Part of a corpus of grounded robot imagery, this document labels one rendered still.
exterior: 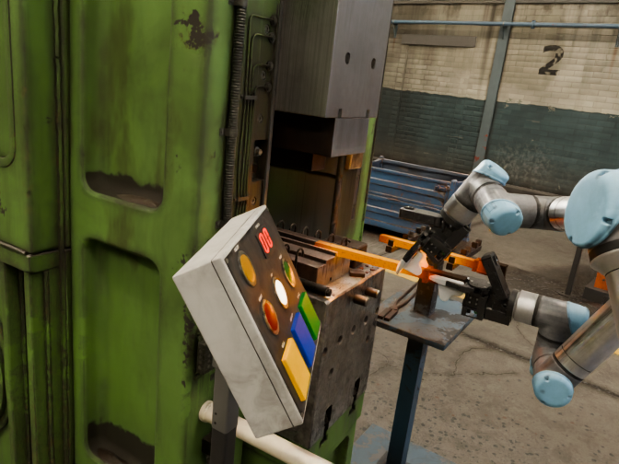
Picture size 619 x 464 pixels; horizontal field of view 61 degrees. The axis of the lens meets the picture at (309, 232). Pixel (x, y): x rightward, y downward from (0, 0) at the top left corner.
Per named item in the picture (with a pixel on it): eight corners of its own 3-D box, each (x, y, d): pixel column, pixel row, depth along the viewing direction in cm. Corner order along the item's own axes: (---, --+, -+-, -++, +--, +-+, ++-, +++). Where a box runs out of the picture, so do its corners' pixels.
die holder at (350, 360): (367, 389, 177) (386, 265, 165) (309, 449, 145) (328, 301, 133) (235, 336, 203) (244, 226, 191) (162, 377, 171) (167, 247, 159)
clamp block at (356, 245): (366, 262, 165) (368, 243, 164) (354, 269, 158) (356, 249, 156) (332, 253, 171) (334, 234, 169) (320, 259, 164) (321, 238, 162)
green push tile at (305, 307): (320, 322, 106) (305, 290, 104) (317, 339, 99) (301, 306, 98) (312, 325, 106) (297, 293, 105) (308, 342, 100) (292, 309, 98)
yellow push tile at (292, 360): (311, 374, 87) (292, 336, 85) (306, 400, 80) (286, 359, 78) (301, 378, 87) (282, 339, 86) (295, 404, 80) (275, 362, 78)
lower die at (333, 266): (348, 272, 155) (352, 245, 153) (314, 291, 138) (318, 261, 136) (236, 238, 175) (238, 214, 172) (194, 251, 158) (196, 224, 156)
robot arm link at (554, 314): (580, 349, 115) (589, 313, 113) (528, 333, 121) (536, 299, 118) (583, 336, 122) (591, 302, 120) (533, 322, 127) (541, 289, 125)
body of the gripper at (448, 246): (435, 268, 129) (466, 233, 124) (409, 244, 132) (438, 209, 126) (444, 261, 136) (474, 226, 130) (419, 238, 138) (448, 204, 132)
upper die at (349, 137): (365, 152, 145) (369, 118, 143) (331, 157, 129) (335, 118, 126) (244, 131, 165) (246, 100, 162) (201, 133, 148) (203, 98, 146)
